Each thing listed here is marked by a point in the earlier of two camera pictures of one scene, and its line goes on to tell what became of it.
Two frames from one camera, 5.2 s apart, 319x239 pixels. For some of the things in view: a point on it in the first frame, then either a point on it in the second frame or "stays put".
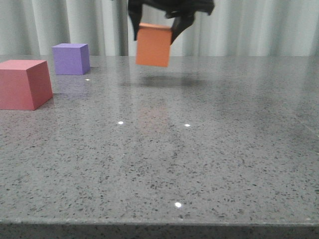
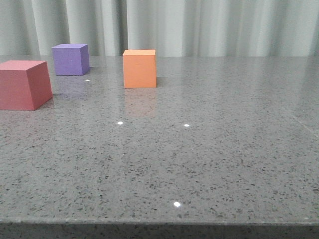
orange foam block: x=153 y=45 → x=139 y=68
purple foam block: x=71 y=59 stays put
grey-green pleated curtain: x=236 y=28 stays put
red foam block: x=24 y=84 stays put
